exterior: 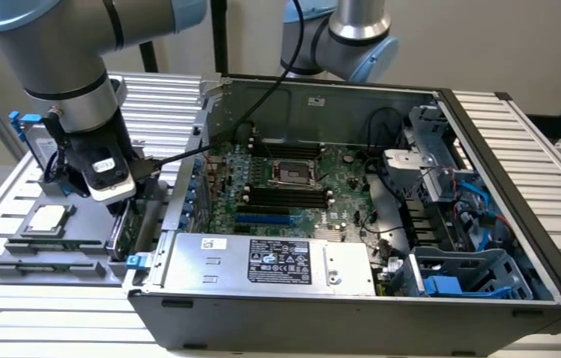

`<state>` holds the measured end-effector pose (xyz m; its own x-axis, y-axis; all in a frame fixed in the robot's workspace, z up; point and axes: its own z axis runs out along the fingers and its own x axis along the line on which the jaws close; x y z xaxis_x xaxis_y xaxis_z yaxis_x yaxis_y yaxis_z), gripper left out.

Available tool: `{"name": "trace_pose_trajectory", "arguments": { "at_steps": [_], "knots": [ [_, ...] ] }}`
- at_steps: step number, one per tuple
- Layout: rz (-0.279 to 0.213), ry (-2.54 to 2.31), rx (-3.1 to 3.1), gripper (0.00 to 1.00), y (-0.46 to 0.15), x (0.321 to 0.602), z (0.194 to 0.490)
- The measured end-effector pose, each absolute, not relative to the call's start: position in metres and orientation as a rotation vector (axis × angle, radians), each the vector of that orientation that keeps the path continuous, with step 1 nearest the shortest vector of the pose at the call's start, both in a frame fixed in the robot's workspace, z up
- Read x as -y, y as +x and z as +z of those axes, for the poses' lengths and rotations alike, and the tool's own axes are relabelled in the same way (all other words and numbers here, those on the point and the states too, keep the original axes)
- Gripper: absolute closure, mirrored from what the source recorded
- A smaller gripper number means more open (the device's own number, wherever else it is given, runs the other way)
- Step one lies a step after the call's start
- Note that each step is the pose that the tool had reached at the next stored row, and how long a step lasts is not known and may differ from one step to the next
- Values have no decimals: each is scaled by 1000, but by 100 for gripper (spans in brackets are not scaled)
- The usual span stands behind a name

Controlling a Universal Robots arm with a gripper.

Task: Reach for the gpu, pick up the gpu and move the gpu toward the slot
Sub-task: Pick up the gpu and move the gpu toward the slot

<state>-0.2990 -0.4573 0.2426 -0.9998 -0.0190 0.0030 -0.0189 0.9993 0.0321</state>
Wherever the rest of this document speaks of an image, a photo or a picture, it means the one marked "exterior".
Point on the metal disk bay cage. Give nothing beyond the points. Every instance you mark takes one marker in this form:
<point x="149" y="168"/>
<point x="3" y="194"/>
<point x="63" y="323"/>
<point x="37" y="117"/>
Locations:
<point x="427" y="164"/>

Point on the silver CPU chip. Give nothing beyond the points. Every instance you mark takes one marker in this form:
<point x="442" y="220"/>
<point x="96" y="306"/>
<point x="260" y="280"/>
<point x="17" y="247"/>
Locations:
<point x="51" y="218"/>

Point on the green RAM stick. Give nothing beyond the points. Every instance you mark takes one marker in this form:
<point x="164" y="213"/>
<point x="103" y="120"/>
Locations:
<point x="44" y="267"/>
<point x="52" y="242"/>

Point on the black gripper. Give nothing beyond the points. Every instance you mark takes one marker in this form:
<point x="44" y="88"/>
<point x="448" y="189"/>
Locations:
<point x="75" y="156"/>

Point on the silver power supply unit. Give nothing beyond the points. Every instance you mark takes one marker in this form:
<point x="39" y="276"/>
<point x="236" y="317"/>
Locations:
<point x="231" y="268"/>

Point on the green motherboard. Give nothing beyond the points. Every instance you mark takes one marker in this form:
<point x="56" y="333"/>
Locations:
<point x="346" y="209"/>

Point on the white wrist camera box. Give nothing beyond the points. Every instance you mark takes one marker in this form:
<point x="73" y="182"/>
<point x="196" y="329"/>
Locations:
<point x="111" y="182"/>

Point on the blue case latch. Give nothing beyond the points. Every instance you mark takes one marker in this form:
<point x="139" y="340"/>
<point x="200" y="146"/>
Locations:
<point x="137" y="261"/>

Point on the black expansion slot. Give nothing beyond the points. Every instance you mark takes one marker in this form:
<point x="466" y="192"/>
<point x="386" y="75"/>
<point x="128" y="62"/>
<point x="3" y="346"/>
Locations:
<point x="263" y="210"/>

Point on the green GPU card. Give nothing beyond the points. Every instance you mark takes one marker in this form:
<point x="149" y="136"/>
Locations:
<point x="124" y="231"/>

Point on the CPU socket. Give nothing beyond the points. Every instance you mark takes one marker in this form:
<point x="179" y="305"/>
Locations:
<point x="294" y="174"/>

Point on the black stand pole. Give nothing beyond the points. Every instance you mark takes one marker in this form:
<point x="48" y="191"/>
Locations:
<point x="219" y="37"/>
<point x="149" y="56"/>

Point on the blue expansion slot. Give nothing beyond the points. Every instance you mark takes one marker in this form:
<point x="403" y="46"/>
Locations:
<point x="263" y="219"/>

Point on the blue plastic disk bay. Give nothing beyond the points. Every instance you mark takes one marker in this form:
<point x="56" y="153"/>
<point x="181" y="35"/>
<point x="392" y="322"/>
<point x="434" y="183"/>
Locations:
<point x="490" y="276"/>

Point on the hard disk with blue carrier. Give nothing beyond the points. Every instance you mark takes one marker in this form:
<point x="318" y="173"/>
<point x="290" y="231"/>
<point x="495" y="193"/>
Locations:
<point x="41" y="149"/>

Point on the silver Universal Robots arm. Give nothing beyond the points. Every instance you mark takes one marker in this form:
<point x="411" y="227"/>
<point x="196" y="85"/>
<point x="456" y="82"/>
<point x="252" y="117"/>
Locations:
<point x="61" y="56"/>

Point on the black RAM slot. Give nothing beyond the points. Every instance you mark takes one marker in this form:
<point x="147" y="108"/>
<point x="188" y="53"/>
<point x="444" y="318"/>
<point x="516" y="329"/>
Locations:
<point x="288" y="204"/>
<point x="288" y="190"/>
<point x="288" y="200"/>
<point x="286" y="147"/>
<point x="288" y="195"/>
<point x="286" y="142"/>

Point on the black open PC case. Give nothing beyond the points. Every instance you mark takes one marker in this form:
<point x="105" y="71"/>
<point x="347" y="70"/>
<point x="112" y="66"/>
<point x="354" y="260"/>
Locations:
<point x="340" y="320"/>

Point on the grey parts rack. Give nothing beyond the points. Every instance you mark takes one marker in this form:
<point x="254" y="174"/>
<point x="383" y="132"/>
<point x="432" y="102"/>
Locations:
<point x="56" y="277"/>

